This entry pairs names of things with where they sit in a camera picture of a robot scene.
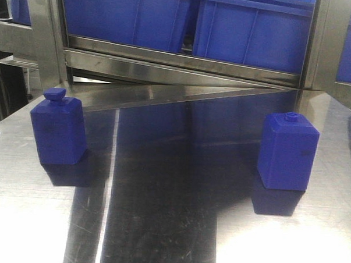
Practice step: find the blue bottle part without cap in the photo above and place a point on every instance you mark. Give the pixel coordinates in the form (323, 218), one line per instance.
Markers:
(288, 145)

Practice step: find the blue bottle part with cap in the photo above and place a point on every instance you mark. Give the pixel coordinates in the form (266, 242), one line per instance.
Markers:
(58, 127)

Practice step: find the blue bin behind left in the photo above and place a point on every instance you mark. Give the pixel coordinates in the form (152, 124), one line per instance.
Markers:
(155, 24)

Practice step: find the blue bin behind right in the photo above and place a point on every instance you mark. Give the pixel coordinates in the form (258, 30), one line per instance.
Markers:
(270, 34)

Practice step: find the blue bin far left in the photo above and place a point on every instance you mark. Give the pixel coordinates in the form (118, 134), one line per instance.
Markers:
(20, 12)

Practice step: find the stainless steel shelf frame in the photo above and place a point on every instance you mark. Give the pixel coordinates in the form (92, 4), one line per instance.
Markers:
(45, 45)

